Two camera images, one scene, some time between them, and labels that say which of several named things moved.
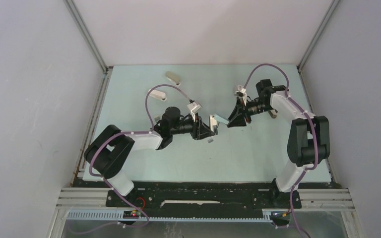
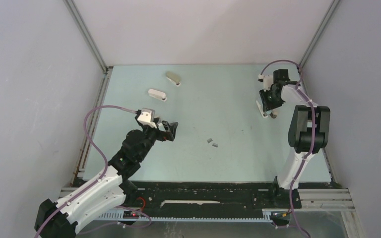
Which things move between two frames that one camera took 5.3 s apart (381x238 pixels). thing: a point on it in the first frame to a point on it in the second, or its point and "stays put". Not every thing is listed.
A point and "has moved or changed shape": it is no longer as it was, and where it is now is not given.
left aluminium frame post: (97, 56) stays put
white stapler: (159, 95) stays put
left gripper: (199, 130) to (168, 133)
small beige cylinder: (273, 113) stays put
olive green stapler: (173, 78) stays put
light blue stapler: (221, 119) has moved or changed shape
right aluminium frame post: (330, 12) stays put
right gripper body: (255, 107) to (269, 100)
